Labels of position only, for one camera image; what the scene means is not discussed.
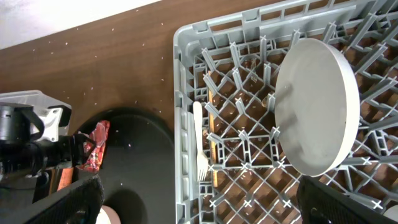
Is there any grey dishwasher rack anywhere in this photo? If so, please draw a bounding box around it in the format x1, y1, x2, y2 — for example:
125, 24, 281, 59
174, 0, 397, 223

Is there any grey plate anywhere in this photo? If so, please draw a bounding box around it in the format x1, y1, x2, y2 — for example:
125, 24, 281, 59
274, 39, 360, 177

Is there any white plastic fork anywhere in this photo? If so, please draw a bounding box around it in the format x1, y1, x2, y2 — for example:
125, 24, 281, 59
193, 101, 208, 182

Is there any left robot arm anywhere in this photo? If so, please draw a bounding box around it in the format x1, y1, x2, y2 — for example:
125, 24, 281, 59
1, 102, 96, 182

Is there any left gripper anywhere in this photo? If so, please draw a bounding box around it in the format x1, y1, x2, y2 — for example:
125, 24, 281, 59
40, 133, 96, 169

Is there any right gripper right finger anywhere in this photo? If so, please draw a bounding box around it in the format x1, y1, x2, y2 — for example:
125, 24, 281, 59
296, 176, 397, 224

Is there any orange carrot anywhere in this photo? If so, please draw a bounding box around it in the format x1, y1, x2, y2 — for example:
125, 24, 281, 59
57, 168, 73, 191

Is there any round black tray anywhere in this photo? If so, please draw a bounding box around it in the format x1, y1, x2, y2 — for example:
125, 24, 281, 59
79, 108, 176, 224

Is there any clear plastic bin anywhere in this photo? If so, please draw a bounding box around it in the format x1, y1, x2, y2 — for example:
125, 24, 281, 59
0, 90, 72, 109

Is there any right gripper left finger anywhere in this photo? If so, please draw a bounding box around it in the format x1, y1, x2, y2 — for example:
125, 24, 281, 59
18, 175, 104, 223

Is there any white cup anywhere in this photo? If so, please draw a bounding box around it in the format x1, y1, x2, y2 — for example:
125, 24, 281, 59
383, 205, 398, 222

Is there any pink bowl with food scraps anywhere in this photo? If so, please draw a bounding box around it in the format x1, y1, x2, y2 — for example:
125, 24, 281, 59
95, 205, 121, 224

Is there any red snack wrapper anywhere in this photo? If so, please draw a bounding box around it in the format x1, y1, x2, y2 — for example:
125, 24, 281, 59
78, 120, 110, 172

